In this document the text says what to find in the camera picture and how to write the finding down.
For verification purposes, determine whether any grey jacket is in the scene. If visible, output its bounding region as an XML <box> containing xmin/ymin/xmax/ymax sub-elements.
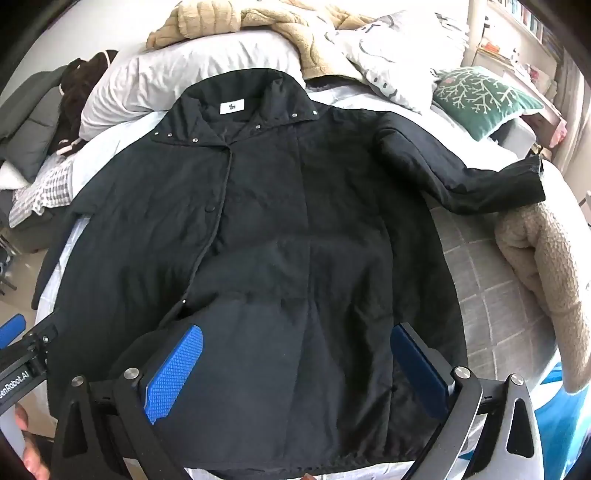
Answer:
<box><xmin>0</xmin><ymin>65</ymin><xmax>70</xmax><ymax>185</ymax></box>

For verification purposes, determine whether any beige fleece garment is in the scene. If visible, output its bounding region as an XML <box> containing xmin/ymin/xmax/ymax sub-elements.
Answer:
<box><xmin>494</xmin><ymin>200</ymin><xmax>591</xmax><ymax>393</ymax></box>

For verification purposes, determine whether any checked cloth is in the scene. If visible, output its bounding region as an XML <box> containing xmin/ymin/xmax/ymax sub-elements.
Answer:
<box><xmin>9</xmin><ymin>154</ymin><xmax>79</xmax><ymax>229</ymax></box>

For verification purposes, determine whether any dark brown garment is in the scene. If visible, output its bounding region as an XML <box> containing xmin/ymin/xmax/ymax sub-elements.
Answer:
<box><xmin>58</xmin><ymin>50</ymin><xmax>120</xmax><ymax>155</ymax></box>

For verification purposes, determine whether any green coral-print pillow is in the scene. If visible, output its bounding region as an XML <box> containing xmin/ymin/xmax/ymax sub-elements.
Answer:
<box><xmin>431</xmin><ymin>66</ymin><xmax>546</xmax><ymax>141</ymax></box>

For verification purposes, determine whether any beige fleece blanket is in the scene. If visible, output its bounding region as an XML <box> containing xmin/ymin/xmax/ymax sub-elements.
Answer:
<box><xmin>147</xmin><ymin>0</ymin><xmax>375</xmax><ymax>79</ymax></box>

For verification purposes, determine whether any white printed pillow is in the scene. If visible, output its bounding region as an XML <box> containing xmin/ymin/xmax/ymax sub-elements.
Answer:
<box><xmin>342</xmin><ymin>11</ymin><xmax>469</xmax><ymax>116</ymax></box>

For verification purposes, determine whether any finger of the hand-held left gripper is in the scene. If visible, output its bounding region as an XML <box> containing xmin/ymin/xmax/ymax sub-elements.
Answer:
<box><xmin>0</xmin><ymin>314</ymin><xmax>58</xmax><ymax>358</ymax></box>

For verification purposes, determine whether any person's left hand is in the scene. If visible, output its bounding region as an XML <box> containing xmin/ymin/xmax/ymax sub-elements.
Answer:
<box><xmin>14</xmin><ymin>404</ymin><xmax>52</xmax><ymax>479</ymax></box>

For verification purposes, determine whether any blue cloth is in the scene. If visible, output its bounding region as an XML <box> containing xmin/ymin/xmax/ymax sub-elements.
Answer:
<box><xmin>531</xmin><ymin>360</ymin><xmax>591</xmax><ymax>480</ymax></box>

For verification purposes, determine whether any bookshelf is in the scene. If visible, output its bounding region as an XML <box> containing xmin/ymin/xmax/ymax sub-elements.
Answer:
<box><xmin>466</xmin><ymin>0</ymin><xmax>573</xmax><ymax>139</ymax></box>

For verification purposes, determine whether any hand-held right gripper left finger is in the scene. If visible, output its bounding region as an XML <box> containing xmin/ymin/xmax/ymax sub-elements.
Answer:
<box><xmin>48</xmin><ymin>324</ymin><xmax>206</xmax><ymax>480</ymax></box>

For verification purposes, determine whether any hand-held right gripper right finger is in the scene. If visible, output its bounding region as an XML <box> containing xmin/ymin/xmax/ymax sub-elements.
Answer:
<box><xmin>390</xmin><ymin>322</ymin><xmax>543</xmax><ymax>480</ymax></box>

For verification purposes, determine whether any black coat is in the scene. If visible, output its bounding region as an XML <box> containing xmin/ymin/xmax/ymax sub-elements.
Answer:
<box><xmin>32</xmin><ymin>67</ymin><xmax>548</xmax><ymax>474</ymax></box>

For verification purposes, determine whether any white quilted bed cover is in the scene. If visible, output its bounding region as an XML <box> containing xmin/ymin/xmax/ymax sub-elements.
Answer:
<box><xmin>34</xmin><ymin>83</ymin><xmax>583</xmax><ymax>480</ymax></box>

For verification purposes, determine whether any grey upholstered stool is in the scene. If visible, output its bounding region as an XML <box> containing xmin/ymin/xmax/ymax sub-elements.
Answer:
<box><xmin>496</xmin><ymin>117</ymin><xmax>539</xmax><ymax>158</ymax></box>

